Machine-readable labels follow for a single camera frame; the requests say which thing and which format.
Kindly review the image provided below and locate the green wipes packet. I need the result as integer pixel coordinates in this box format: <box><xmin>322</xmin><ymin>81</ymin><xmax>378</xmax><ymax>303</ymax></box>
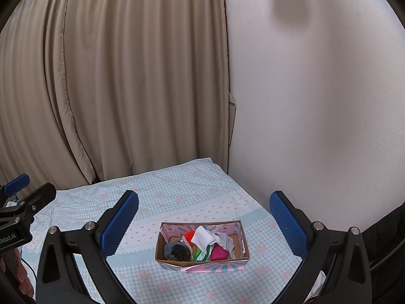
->
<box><xmin>193</xmin><ymin>247</ymin><xmax>212</xmax><ymax>262</ymax></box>

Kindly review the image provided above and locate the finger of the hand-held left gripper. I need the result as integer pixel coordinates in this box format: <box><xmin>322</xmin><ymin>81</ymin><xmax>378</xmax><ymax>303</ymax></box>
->
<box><xmin>15</xmin><ymin>183</ymin><xmax>57</xmax><ymax>218</ymax></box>
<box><xmin>0</xmin><ymin>173</ymin><xmax>31</xmax><ymax>204</ymax></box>

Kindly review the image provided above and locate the white fabric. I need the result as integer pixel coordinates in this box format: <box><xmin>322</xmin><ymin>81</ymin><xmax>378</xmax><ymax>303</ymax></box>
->
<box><xmin>308</xmin><ymin>269</ymin><xmax>327</xmax><ymax>298</ymax></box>

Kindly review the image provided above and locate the black cloth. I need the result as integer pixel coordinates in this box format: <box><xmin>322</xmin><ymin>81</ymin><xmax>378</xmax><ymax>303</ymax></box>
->
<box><xmin>172</xmin><ymin>244</ymin><xmax>192</xmax><ymax>261</ymax></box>

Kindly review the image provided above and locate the person's left hand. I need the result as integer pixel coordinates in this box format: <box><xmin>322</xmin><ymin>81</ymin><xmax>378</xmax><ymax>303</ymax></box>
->
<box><xmin>0</xmin><ymin>247</ymin><xmax>35</xmax><ymax>298</ymax></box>

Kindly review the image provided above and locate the magenta pouch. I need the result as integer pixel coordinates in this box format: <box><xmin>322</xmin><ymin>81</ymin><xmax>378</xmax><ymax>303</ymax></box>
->
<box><xmin>210</xmin><ymin>246</ymin><xmax>229</xmax><ymax>262</ymax></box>

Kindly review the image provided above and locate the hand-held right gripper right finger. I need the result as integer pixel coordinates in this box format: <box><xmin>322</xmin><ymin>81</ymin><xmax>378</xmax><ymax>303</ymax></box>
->
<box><xmin>270</xmin><ymin>191</ymin><xmax>373</xmax><ymax>304</ymax></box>

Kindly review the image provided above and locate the grey plush toy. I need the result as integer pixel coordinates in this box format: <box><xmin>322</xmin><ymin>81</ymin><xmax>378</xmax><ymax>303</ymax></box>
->
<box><xmin>164</xmin><ymin>241</ymin><xmax>181</xmax><ymax>259</ymax></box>

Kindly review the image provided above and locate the pink printed cardboard box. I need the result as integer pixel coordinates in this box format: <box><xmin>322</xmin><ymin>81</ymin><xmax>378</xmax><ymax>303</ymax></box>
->
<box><xmin>154</xmin><ymin>220</ymin><xmax>251</xmax><ymax>273</ymax></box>

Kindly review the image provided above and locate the white cloth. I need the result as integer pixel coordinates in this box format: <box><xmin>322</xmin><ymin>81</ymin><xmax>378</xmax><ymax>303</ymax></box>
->
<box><xmin>191</xmin><ymin>226</ymin><xmax>222</xmax><ymax>248</ymax></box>

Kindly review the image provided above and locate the beige curtain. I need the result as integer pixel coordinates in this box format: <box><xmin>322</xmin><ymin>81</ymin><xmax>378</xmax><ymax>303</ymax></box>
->
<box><xmin>0</xmin><ymin>0</ymin><xmax>230</xmax><ymax>191</ymax></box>

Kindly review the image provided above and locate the light blue checkered bedsheet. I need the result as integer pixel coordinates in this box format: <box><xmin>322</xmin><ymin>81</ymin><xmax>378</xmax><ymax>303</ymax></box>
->
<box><xmin>19</xmin><ymin>157</ymin><xmax>326</xmax><ymax>304</ymax></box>

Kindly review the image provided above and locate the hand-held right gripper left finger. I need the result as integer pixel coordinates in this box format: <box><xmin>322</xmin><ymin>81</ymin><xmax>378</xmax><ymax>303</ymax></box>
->
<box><xmin>35</xmin><ymin>190</ymin><xmax>140</xmax><ymax>304</ymax></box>

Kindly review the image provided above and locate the thin black cable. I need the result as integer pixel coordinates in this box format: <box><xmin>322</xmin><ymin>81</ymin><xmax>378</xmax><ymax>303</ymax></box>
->
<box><xmin>19</xmin><ymin>249</ymin><xmax>38</xmax><ymax>278</ymax></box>

